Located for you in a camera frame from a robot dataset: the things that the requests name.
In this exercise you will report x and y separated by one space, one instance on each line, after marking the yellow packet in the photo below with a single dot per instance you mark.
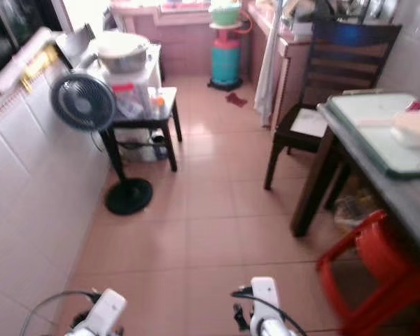
40 66

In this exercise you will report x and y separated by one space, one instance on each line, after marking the black pedestal fan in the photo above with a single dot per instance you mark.
82 101

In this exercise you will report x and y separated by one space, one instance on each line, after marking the white hanging cloth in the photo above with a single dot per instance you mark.
266 77

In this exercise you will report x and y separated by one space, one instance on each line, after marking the large metal pot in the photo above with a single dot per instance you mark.
120 54

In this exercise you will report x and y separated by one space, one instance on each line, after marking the dark wooden chair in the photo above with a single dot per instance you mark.
350 63

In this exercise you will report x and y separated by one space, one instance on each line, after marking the red plastic stool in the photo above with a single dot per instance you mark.
381 248

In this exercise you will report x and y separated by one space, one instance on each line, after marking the small red rag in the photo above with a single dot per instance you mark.
236 99

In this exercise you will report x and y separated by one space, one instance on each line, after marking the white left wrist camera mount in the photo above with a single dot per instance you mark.
108 311

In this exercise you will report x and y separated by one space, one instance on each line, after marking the pink rolled mat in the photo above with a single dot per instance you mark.
21 63

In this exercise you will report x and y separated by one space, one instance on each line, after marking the white container red label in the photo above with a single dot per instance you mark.
133 105

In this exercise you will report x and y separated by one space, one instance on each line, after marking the crumpled plastic bag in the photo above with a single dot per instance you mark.
353 208

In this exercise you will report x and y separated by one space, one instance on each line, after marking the teal gas cylinder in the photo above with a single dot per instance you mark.
227 61

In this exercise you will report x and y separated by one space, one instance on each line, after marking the small black side table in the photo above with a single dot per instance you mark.
147 122

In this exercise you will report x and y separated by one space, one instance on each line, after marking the green plastic bowl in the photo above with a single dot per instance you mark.
225 14

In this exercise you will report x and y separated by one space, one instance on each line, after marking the pale green tray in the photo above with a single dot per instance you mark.
364 150

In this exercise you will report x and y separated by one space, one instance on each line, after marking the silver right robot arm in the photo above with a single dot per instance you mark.
276 329

